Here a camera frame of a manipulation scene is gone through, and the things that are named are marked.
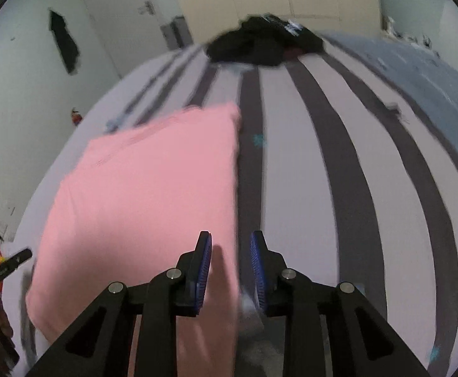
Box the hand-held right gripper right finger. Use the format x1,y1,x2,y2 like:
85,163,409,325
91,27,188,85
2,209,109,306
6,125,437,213
251,231,430,377

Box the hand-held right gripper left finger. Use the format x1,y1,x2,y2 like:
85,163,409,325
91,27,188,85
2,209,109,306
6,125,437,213
25,231,213,377

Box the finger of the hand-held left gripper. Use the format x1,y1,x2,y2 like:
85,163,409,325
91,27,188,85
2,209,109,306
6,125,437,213
0,247,33,295
0,294,21,365

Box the pink printed t-shirt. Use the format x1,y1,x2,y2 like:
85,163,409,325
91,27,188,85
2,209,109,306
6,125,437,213
25,103,242,377

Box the pile of black clothes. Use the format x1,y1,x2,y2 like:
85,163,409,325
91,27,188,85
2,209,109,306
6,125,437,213
205,15,324,67

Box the striped bed sheet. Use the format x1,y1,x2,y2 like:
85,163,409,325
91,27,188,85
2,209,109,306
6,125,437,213
15,33,458,377

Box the grey suitcase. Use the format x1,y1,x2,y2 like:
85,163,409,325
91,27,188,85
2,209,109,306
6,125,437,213
161,16,194,50

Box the cream door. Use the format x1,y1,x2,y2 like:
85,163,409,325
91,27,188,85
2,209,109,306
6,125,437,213
76,0,192,79

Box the small bedside clutter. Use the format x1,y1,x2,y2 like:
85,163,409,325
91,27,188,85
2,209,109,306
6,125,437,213
382,16,434,48

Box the dark wall hanging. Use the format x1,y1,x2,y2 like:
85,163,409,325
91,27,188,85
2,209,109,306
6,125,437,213
48,8,81,75

